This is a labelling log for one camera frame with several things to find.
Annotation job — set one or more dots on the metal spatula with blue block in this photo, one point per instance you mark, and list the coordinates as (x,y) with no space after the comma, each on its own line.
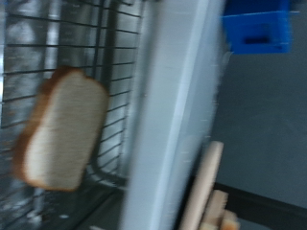
(255,28)

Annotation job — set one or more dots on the silver toaster oven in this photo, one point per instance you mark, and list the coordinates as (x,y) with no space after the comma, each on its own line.
(172,96)

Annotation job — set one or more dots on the round wooden cutting board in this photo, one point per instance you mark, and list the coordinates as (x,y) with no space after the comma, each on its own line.
(204,179)

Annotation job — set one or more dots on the black metal bookend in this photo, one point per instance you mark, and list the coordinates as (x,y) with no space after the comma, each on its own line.
(265,211)

